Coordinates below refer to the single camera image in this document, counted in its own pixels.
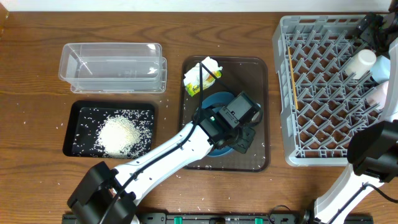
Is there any white green cup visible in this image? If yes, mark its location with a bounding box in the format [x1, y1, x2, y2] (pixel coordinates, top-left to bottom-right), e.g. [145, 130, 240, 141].
[344, 49, 377, 80]

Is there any light blue bowl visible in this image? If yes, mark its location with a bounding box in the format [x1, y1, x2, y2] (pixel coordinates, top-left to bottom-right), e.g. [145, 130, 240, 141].
[370, 55, 391, 84]

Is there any green yellow snack wrapper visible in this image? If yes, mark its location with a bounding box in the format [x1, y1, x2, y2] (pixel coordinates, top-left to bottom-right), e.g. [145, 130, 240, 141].
[184, 75, 215, 96]

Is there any white tissue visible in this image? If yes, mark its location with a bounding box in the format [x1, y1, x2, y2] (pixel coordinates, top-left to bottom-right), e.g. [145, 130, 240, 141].
[183, 57, 223, 84]

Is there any wooden chopstick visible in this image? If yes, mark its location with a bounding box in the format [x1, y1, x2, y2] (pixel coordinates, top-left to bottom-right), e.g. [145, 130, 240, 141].
[287, 47, 299, 110]

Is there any pink cup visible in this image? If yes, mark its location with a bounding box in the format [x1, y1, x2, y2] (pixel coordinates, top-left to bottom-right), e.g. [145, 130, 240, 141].
[366, 81, 389, 110]

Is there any dark blue plate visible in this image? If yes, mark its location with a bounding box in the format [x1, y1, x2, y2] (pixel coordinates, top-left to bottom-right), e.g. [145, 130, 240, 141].
[200, 91, 235, 157]

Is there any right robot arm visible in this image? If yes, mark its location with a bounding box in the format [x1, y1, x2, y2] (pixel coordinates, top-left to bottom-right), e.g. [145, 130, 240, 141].
[297, 0, 397, 223]

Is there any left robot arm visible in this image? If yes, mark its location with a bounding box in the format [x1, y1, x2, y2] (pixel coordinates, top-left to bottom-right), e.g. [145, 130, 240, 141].
[67, 92, 264, 224]

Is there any grey dishwasher rack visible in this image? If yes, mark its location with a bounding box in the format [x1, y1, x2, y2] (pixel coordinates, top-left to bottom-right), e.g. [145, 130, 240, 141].
[272, 14, 383, 167]

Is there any brown serving tray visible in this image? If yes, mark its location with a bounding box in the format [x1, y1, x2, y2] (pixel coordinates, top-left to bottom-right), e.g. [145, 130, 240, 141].
[179, 55, 271, 172]

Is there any pile of white rice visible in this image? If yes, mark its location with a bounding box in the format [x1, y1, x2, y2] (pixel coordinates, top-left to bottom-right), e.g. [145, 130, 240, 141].
[72, 107, 155, 159]

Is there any black plastic bin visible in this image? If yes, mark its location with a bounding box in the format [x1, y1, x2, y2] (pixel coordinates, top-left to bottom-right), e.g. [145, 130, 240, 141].
[63, 100, 155, 157]

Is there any clear plastic bin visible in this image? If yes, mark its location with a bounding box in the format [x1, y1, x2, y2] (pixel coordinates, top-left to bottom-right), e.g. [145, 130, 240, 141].
[58, 42, 167, 93]

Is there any left black cable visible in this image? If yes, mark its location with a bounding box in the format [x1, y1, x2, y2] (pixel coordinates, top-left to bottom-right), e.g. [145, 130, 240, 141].
[98, 62, 237, 224]

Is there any black cable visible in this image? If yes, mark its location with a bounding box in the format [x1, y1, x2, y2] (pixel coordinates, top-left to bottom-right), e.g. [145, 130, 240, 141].
[328, 182, 398, 224]
[98, 62, 237, 224]

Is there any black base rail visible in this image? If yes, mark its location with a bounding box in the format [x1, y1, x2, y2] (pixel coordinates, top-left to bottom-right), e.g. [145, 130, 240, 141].
[61, 211, 374, 224]

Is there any right black cable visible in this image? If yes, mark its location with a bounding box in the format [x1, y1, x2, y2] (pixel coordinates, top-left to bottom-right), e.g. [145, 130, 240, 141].
[328, 182, 398, 224]

